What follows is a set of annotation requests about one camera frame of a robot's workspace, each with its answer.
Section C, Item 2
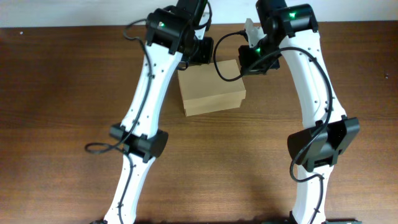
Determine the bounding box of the brown cardboard box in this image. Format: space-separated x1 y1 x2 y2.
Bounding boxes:
178 63 246 116

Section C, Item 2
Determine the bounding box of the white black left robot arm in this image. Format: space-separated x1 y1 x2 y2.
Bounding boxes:
100 1 212 223

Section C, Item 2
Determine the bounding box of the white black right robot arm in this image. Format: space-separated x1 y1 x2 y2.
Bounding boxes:
239 1 359 223

